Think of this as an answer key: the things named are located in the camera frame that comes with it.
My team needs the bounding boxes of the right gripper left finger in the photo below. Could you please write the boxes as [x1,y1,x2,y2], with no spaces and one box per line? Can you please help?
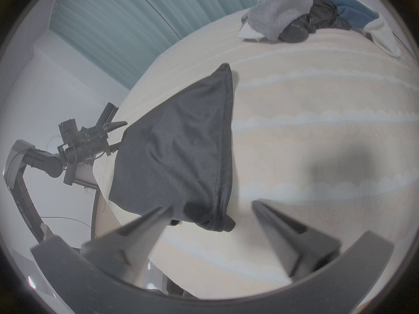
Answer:
[81,205,172,285]

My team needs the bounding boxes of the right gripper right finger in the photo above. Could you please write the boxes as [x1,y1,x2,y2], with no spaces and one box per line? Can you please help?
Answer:
[252,201,340,278]

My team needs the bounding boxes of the black garment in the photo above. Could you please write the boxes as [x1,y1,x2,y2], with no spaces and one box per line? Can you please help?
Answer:
[108,63,237,233]

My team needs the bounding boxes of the bed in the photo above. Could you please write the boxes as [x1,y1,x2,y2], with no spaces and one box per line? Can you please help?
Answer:
[93,0,418,302]

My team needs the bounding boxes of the pile of clothes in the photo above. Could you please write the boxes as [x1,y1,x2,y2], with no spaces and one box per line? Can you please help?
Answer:
[238,0,402,60]

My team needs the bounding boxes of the blue-green curtain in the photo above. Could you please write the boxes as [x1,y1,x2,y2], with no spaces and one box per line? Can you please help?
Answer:
[65,0,315,56]
[48,0,174,91]

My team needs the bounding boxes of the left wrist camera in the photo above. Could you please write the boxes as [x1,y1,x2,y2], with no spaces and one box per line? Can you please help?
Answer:
[58,119,81,145]

